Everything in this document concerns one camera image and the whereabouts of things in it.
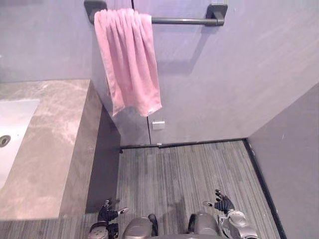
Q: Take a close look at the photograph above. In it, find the white rectangular sink basin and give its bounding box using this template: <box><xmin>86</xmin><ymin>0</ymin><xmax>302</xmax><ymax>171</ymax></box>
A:
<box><xmin>0</xmin><ymin>99</ymin><xmax>41</xmax><ymax>190</ymax></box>

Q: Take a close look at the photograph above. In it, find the grey marble washtable counter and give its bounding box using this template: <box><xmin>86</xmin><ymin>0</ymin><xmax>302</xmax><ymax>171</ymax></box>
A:
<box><xmin>0</xmin><ymin>79</ymin><xmax>103</xmax><ymax>221</ymax></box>

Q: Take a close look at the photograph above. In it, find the pink hanging towel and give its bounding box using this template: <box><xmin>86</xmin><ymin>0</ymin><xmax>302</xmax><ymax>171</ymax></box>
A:
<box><xmin>93</xmin><ymin>7</ymin><xmax>163</xmax><ymax>118</ymax></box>

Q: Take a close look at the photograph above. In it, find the robot silver leg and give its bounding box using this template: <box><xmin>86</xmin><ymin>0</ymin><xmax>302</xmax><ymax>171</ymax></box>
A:
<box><xmin>124</xmin><ymin>213</ymin><xmax>159</xmax><ymax>239</ymax></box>
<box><xmin>187</xmin><ymin>212</ymin><xmax>222</xmax><ymax>239</ymax></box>

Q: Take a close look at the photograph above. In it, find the black wall towel bar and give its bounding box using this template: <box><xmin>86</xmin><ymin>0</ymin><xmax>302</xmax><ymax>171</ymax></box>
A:
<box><xmin>84</xmin><ymin>0</ymin><xmax>228</xmax><ymax>27</ymax></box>

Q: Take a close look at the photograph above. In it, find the robot left silver leg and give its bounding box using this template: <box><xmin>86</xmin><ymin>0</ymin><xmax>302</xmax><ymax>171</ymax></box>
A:
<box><xmin>124</xmin><ymin>213</ymin><xmax>159</xmax><ymax>239</ymax></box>

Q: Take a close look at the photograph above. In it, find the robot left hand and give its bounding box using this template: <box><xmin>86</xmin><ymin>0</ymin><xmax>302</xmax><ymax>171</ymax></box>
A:
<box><xmin>97</xmin><ymin>198</ymin><xmax>129</xmax><ymax>223</ymax></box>

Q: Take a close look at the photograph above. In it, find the robot right silver leg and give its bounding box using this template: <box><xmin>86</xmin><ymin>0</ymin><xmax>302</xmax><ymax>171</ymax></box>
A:
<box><xmin>187</xmin><ymin>212</ymin><xmax>222</xmax><ymax>239</ymax></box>

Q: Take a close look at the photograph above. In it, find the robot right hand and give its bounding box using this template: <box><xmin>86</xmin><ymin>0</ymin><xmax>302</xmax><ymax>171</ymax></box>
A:
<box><xmin>203</xmin><ymin>189</ymin><xmax>235</xmax><ymax>214</ymax></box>

